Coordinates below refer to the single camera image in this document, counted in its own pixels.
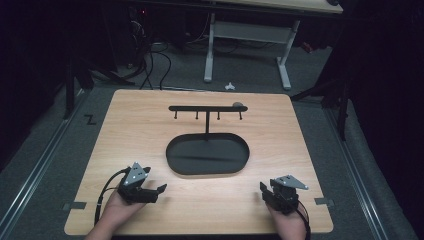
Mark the metal floor rail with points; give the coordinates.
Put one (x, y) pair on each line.
(358, 176)
(36, 170)

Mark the black metal stand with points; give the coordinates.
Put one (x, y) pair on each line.
(340, 100)
(80, 76)

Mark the desk with white legs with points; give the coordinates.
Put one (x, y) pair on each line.
(248, 31)

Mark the person's left hand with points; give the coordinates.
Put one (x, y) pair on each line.
(120, 210)

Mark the grey tape strip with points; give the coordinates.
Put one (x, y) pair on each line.
(324, 201)
(75, 206)

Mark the person's right hand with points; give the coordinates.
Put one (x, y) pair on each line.
(288, 224)

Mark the small white floor object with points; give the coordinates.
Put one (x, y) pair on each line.
(229, 86)

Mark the black hook rack with tray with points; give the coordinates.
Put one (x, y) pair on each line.
(208, 155)

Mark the small red object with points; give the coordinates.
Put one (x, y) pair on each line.
(307, 47)

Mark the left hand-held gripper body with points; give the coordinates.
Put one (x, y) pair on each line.
(133, 191)

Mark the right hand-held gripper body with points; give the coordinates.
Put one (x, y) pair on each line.
(283, 196)

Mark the small grey round object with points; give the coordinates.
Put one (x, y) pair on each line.
(237, 104)

